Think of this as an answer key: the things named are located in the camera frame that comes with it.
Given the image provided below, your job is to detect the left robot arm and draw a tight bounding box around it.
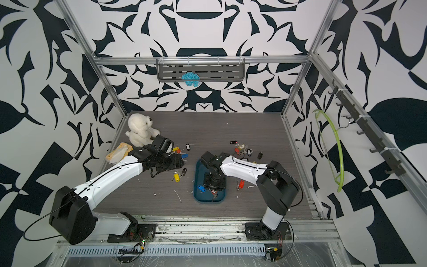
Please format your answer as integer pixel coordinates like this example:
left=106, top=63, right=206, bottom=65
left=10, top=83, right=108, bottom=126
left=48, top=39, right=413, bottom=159
left=48, top=135, right=184, bottom=245

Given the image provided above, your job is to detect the dark wall hook rail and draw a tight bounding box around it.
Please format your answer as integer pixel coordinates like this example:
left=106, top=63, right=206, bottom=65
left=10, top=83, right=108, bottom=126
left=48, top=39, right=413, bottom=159
left=331, top=81, right=407, bottom=176

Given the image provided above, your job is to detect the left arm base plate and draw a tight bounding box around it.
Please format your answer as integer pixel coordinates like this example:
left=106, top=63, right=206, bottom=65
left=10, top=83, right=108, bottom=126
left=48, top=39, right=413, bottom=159
left=107, top=224, right=157, bottom=243

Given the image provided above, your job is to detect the teal scrunchie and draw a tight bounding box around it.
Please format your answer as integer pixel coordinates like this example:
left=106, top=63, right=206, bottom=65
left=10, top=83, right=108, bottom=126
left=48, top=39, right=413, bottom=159
left=181, top=72, right=200, bottom=87

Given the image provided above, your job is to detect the green hoop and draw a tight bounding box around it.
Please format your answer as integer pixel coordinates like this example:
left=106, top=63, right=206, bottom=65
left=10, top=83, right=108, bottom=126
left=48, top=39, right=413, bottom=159
left=313, top=109, right=345, bottom=193

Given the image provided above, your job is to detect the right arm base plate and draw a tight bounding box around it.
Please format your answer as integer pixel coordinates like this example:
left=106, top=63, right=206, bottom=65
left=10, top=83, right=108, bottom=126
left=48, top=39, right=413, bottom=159
left=245, top=222, right=292, bottom=241

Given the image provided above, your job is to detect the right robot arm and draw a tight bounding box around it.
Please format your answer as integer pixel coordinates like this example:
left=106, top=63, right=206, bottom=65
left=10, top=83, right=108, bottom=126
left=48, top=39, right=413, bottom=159
left=201, top=151, right=301, bottom=231

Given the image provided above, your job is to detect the grey slotted wall shelf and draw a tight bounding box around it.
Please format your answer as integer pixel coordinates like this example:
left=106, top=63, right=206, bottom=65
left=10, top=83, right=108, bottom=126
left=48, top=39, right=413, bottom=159
left=156, top=57, right=246, bottom=82

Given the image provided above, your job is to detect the yellow tissue pack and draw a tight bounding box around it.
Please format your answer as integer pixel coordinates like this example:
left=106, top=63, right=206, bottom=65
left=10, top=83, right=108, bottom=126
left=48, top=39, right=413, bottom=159
left=106, top=142, right=133, bottom=164

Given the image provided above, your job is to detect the teal storage box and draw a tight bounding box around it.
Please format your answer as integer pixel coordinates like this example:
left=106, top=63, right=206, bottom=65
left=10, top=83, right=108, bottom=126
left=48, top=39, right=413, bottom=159
left=193, top=160, right=226, bottom=204

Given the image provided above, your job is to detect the white cable duct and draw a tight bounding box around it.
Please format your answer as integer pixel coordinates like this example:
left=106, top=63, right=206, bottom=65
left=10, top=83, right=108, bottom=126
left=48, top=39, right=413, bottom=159
left=67, top=244, right=266, bottom=258

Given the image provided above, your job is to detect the white teddy bear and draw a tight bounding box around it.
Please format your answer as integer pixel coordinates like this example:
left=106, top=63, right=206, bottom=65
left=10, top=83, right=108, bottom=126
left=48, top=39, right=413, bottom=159
left=125, top=113, right=161, bottom=147

